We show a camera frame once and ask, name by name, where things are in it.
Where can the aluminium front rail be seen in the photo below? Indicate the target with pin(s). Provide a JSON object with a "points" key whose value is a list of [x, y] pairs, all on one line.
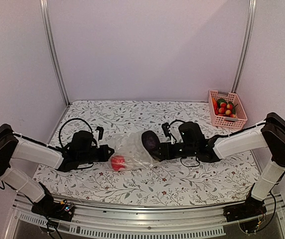
{"points": [[95, 220]]}

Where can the clear zip top bag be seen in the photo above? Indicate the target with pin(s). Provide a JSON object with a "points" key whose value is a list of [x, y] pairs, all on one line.
{"points": [[129, 145]]}

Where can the pink plastic basket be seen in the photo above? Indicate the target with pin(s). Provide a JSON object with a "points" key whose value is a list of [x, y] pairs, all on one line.
{"points": [[235, 123]]}

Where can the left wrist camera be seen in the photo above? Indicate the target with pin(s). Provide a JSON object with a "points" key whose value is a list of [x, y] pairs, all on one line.
{"points": [[86, 140]]}

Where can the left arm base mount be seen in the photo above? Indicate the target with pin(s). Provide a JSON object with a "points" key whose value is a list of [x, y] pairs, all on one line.
{"points": [[48, 208]]}

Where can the red orange fake mango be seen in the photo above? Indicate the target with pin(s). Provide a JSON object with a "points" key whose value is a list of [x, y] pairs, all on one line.
{"points": [[215, 106]]}

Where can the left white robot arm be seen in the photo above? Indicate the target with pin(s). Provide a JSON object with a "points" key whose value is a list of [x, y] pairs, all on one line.
{"points": [[17, 146]]}

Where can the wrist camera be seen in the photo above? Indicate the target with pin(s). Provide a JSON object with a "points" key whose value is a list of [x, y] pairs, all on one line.
{"points": [[190, 133], [86, 140]]}

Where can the red fake apple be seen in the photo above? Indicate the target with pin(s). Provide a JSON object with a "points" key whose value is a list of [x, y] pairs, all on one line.
{"points": [[118, 163]]}

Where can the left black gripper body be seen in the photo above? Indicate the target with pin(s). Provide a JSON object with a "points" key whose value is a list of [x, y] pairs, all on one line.
{"points": [[85, 158]]}

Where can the floral table mat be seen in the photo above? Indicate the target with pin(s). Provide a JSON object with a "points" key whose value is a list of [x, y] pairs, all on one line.
{"points": [[172, 183]]}

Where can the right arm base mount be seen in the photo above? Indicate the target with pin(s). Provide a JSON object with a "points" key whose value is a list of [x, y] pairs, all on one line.
{"points": [[251, 211]]}

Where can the aluminium frame post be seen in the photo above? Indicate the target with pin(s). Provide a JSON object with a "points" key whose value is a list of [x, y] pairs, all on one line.
{"points": [[246, 44], [53, 54]]}

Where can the green fake pepper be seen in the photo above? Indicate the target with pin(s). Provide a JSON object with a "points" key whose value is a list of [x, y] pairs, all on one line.
{"points": [[221, 100]]}

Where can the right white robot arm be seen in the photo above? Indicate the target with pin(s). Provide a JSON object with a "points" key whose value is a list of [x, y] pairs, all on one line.
{"points": [[269, 133]]}

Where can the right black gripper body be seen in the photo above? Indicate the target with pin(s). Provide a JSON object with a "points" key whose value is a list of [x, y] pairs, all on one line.
{"points": [[187, 151]]}

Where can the dark purple fake eggplant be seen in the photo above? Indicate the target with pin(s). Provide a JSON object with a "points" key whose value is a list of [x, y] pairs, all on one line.
{"points": [[150, 142]]}

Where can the right aluminium frame post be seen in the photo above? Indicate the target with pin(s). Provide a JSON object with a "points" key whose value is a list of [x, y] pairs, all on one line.
{"points": [[246, 44]]}

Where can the left aluminium frame post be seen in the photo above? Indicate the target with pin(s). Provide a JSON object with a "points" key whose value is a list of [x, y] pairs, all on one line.
{"points": [[53, 54]]}

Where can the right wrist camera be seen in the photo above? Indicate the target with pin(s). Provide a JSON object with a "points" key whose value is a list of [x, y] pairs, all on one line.
{"points": [[190, 133]]}

